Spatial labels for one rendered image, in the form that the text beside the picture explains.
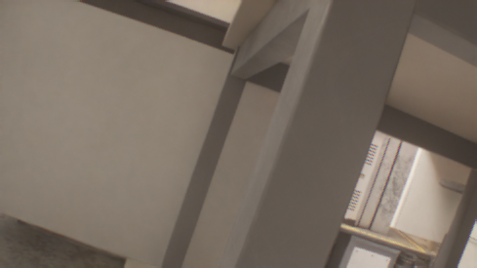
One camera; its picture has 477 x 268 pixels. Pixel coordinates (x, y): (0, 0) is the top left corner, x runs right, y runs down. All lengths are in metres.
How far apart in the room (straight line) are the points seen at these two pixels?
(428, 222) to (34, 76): 2.56
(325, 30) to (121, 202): 0.85
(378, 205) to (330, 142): 1.59
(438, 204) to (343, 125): 2.76
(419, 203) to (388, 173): 1.12
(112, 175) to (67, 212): 0.15
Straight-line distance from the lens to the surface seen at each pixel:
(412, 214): 2.83
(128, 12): 0.98
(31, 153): 1.02
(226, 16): 0.97
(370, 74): 0.18
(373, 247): 1.64
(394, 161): 1.76
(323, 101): 0.17
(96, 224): 1.01
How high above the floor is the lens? 0.54
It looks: 2 degrees down
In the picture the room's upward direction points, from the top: 19 degrees clockwise
